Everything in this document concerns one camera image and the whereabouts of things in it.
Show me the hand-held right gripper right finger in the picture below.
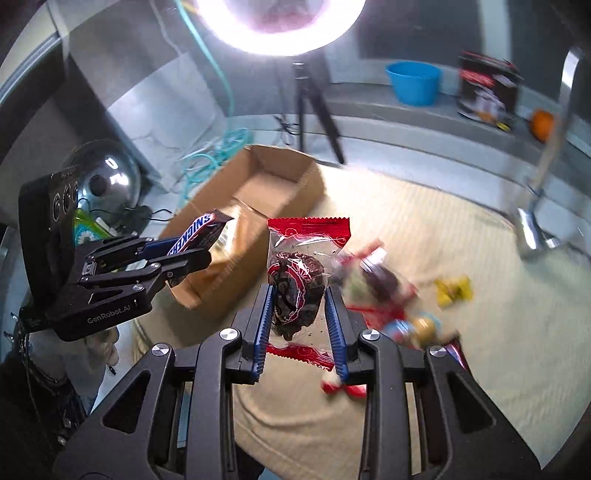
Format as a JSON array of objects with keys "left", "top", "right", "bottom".
[{"left": 323, "top": 284, "right": 541, "bottom": 480}]

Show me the person's left hand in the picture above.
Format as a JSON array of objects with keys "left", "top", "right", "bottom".
[{"left": 32, "top": 323, "right": 122, "bottom": 384}]

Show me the black product box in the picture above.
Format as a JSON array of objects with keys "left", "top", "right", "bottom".
[{"left": 457, "top": 51, "right": 522, "bottom": 132}]

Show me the cardboard box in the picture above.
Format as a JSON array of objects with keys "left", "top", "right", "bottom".
[{"left": 159, "top": 144, "right": 326, "bottom": 311}]

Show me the red snack wrapper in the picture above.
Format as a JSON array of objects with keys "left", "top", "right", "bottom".
[{"left": 321, "top": 369, "right": 370, "bottom": 398}]

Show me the blue plastic bowl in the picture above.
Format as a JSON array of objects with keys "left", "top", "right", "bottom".
[{"left": 385, "top": 61, "right": 441, "bottom": 106}]

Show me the orange fruit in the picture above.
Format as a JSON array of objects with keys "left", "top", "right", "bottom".
[{"left": 529, "top": 109, "right": 555, "bottom": 141}]

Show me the small jelly cup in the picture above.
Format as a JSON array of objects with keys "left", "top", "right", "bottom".
[{"left": 385, "top": 314, "right": 446, "bottom": 349}]

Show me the red-edged dark fruit packet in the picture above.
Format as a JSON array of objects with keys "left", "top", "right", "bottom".
[{"left": 267, "top": 216, "right": 352, "bottom": 372}]

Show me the beige striped cloth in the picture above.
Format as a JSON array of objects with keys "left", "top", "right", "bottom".
[{"left": 134, "top": 161, "right": 583, "bottom": 480}]

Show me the green printed packet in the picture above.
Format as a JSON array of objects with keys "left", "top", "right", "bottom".
[{"left": 74, "top": 209, "right": 114, "bottom": 245}]

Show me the black tripod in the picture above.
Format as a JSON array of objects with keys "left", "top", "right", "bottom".
[{"left": 291, "top": 62, "right": 346, "bottom": 164}]

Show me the green and red snack packet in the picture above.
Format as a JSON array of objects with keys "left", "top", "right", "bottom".
[{"left": 335, "top": 240, "right": 419, "bottom": 312}]

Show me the yellow candy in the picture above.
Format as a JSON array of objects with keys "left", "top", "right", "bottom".
[{"left": 434, "top": 275, "right": 474, "bottom": 308}]

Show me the red serrated snack packet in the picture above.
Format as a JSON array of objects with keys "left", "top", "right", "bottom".
[{"left": 351, "top": 300, "right": 409, "bottom": 334}]

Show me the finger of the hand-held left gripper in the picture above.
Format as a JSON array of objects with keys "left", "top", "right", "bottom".
[
  {"left": 76, "top": 248, "right": 212, "bottom": 296},
  {"left": 85, "top": 235, "right": 185, "bottom": 261}
]

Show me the teal power strip with cable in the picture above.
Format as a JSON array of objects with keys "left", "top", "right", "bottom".
[{"left": 175, "top": 0, "right": 252, "bottom": 195}]

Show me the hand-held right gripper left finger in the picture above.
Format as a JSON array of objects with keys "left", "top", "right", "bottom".
[{"left": 52, "top": 282, "right": 274, "bottom": 480}]

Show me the brown chocolate bar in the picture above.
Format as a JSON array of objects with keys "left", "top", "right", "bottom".
[{"left": 167, "top": 210, "right": 236, "bottom": 287}]

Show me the black ring light cable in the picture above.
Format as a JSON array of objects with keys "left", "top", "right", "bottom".
[{"left": 272, "top": 113, "right": 301, "bottom": 137}]

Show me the stainless steel bowl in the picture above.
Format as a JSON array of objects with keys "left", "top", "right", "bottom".
[{"left": 62, "top": 140, "right": 141, "bottom": 213}]

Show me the black floor cable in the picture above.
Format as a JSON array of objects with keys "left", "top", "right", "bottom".
[{"left": 78, "top": 198, "right": 178, "bottom": 232}]

